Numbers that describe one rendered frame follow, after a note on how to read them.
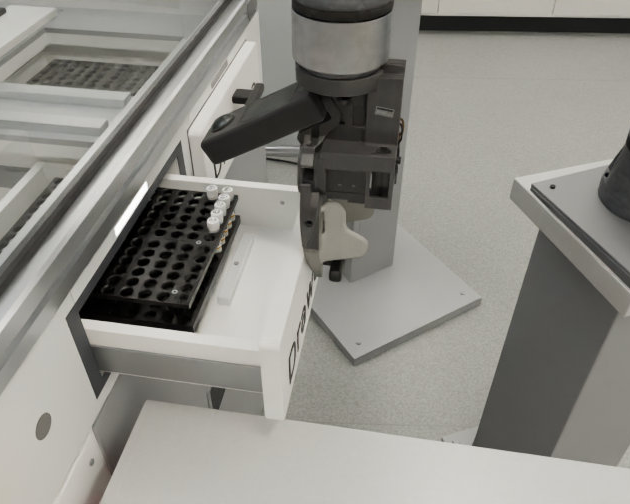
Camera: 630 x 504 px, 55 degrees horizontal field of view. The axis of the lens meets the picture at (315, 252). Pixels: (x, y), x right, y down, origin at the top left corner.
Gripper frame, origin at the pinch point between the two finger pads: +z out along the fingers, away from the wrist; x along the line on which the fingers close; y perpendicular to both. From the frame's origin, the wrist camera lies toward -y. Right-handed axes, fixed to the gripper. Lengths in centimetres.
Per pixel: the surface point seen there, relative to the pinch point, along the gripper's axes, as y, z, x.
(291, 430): -0.6, 14.4, -11.3
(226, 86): -17.2, -2.4, 29.6
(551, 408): 38, 51, 23
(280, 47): -39, 47, 161
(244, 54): -17.4, -2.4, 40.5
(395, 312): 10, 87, 77
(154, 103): -19.7, -8.6, 11.9
